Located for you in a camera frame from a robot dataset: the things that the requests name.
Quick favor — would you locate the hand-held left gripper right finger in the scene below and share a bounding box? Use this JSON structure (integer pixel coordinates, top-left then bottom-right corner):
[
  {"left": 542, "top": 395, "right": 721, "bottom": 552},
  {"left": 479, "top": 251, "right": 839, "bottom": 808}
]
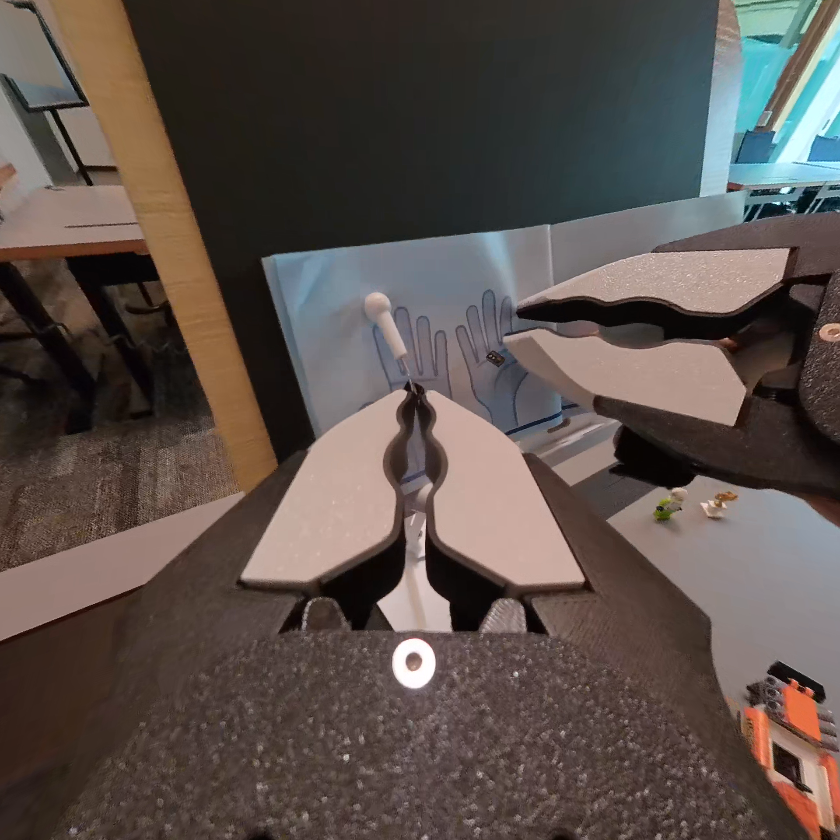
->
[{"left": 423, "top": 390, "right": 588, "bottom": 614}]

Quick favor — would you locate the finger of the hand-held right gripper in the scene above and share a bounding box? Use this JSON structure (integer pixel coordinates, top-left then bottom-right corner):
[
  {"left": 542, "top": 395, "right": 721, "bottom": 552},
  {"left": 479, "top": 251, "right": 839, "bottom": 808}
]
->
[
  {"left": 503, "top": 329, "right": 756, "bottom": 429},
  {"left": 516, "top": 247, "right": 795, "bottom": 329}
]

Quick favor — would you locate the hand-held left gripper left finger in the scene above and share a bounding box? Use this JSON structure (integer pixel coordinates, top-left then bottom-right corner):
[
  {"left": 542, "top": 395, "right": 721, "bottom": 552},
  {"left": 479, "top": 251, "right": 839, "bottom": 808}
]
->
[{"left": 239, "top": 390, "right": 414, "bottom": 614}]

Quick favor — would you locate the white book stand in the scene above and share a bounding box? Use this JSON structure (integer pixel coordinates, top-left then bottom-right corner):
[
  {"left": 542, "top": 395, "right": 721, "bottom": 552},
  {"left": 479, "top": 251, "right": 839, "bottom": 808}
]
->
[{"left": 363, "top": 289, "right": 618, "bottom": 634}]

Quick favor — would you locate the instruction booklet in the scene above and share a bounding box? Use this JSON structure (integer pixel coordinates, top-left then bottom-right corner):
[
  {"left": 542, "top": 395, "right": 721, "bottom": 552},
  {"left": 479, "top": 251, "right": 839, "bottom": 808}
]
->
[{"left": 263, "top": 195, "right": 749, "bottom": 454}]

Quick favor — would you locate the orange white lego car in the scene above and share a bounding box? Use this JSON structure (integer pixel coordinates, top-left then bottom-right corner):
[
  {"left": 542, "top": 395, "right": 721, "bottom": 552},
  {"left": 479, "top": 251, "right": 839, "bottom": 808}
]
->
[{"left": 739, "top": 661, "right": 840, "bottom": 840}]

